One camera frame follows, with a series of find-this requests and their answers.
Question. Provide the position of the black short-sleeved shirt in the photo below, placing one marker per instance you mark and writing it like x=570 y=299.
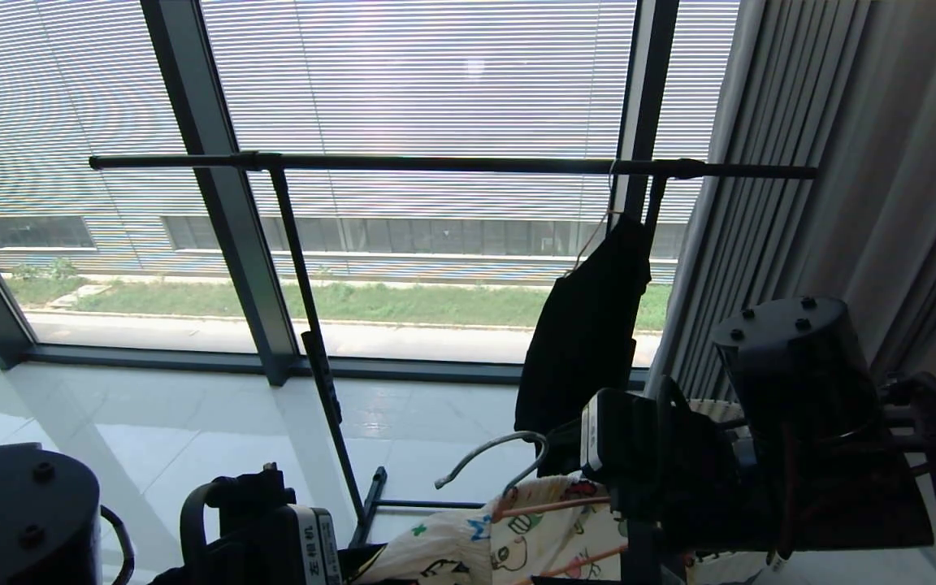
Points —
x=582 y=341

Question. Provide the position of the black clothes rack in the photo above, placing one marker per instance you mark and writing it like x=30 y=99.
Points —
x=435 y=164

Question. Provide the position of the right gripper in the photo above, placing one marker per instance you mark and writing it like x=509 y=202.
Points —
x=653 y=556

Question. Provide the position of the cream printed garment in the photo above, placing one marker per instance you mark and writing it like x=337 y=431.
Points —
x=452 y=552

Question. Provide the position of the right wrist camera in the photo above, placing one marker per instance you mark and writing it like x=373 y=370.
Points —
x=622 y=439

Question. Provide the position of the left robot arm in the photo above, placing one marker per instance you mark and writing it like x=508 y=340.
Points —
x=21 y=520

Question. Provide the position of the window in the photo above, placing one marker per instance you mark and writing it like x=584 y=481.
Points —
x=435 y=81

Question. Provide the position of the grey curtain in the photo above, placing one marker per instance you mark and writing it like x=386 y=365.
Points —
x=842 y=162

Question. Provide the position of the pink clothes hanger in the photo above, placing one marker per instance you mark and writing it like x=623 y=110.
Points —
x=594 y=240
x=557 y=504

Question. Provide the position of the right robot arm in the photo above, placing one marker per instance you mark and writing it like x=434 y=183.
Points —
x=801 y=366

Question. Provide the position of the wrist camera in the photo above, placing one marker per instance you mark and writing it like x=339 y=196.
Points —
x=622 y=439
x=305 y=544

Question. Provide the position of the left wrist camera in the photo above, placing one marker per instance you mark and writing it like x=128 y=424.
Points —
x=305 y=544

